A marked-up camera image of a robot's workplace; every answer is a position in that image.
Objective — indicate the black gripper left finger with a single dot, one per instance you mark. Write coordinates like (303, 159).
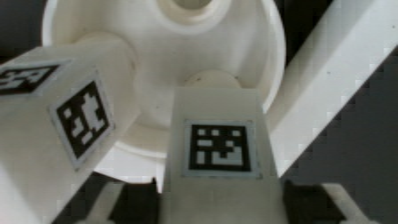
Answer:
(127, 204)

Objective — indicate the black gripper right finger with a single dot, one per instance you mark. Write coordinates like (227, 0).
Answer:
(321, 205)

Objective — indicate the white round stool seat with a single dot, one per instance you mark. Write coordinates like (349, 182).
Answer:
(193, 35)

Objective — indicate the white U-shaped fence frame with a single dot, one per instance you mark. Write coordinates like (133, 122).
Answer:
(328, 69)

